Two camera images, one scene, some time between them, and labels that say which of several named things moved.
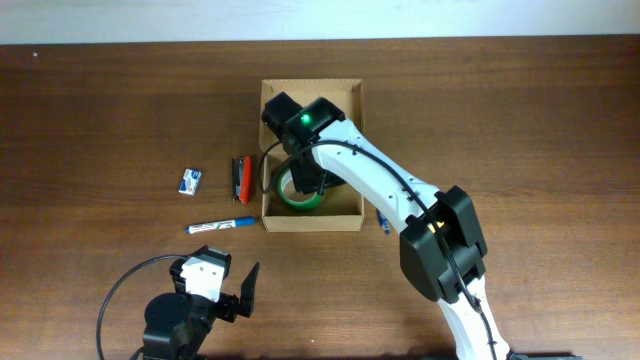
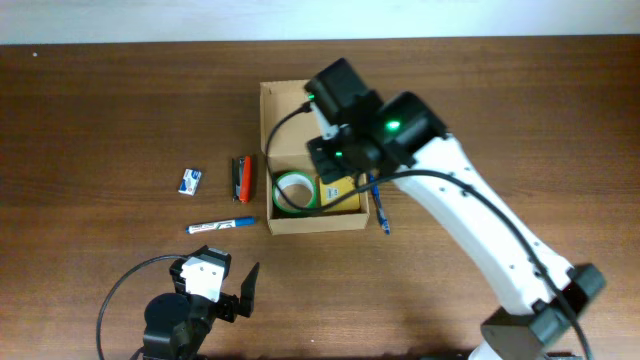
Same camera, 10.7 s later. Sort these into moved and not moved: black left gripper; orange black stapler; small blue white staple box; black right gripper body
Moved: black right gripper body
Not moved: orange black stapler; black left gripper; small blue white staple box
